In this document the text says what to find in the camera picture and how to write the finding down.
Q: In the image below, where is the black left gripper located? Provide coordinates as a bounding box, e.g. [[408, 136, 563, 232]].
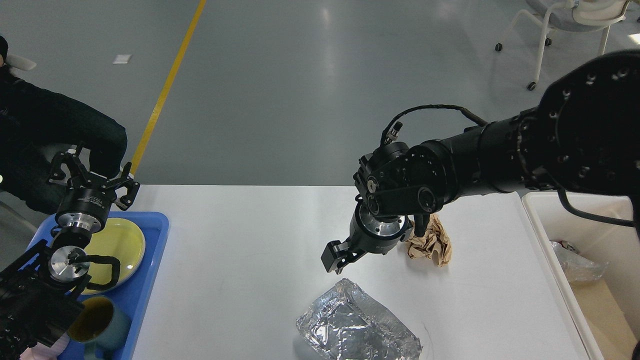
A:
[[46, 146, 141, 234]]

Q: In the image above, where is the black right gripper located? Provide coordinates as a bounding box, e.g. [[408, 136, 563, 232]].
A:
[[320, 202, 412, 275]]

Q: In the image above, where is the yellow plastic plate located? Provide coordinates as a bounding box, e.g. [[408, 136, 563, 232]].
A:
[[84, 218, 146, 290]]

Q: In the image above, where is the foil tray front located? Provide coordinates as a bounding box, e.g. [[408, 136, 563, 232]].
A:
[[295, 278, 423, 360]]

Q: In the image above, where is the brown paper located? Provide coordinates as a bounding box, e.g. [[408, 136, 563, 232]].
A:
[[406, 213, 453, 268]]

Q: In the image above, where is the pink mug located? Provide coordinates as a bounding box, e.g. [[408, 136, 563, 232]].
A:
[[19, 333, 70, 360]]

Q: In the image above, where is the foil sheet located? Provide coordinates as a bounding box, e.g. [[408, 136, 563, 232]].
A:
[[550, 241, 610, 283]]

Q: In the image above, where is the brown paper bag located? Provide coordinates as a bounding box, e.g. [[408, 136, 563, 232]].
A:
[[570, 279, 638, 360]]

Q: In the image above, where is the crushed red can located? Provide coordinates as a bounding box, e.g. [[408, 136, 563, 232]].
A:
[[558, 240, 580, 254]]

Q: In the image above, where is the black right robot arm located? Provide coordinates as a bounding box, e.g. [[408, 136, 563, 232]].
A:
[[320, 49, 640, 274]]

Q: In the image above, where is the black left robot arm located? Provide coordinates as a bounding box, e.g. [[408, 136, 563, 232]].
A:
[[0, 146, 140, 360]]

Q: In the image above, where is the person in black clothes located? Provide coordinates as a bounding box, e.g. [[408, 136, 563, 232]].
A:
[[0, 38, 128, 215]]

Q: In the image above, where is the blue plastic tray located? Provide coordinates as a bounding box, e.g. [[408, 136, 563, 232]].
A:
[[27, 211, 170, 360]]

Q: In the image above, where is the yellow floor tape line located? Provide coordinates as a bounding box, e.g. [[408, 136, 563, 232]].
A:
[[130, 0, 207, 175]]

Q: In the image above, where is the teal mug yellow inside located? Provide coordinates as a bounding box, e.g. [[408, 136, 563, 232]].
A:
[[67, 296, 131, 360]]

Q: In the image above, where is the beige plastic bin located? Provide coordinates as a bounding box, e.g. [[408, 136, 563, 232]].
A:
[[522, 192, 639, 360]]

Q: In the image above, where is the white office chair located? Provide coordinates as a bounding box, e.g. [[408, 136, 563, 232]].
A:
[[494, 0, 631, 91]]

